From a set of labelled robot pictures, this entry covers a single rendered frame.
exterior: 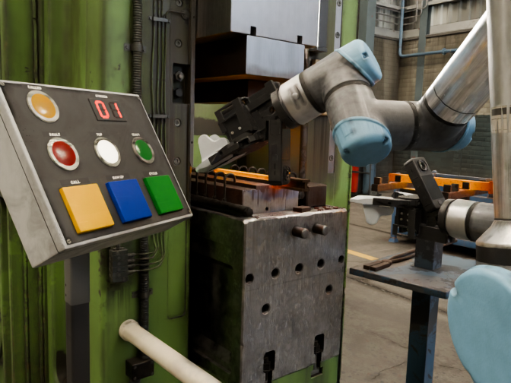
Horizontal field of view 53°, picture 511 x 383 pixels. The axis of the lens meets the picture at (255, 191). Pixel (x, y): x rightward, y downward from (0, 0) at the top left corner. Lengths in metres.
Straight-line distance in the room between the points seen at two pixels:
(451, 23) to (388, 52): 1.23
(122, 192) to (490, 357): 0.64
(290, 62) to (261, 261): 0.53
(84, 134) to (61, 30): 0.75
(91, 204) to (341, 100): 0.41
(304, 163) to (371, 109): 0.91
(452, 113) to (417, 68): 9.95
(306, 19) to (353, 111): 0.74
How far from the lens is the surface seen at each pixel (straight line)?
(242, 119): 0.86
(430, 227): 1.07
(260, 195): 1.34
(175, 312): 1.44
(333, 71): 0.80
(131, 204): 0.90
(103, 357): 1.38
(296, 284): 1.41
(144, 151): 1.01
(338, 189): 1.78
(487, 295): 0.44
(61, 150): 0.86
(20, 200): 0.83
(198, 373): 1.10
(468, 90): 0.74
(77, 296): 1.03
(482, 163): 9.82
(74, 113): 0.93
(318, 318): 1.51
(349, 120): 0.73
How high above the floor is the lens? 1.14
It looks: 7 degrees down
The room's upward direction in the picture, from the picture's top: 2 degrees clockwise
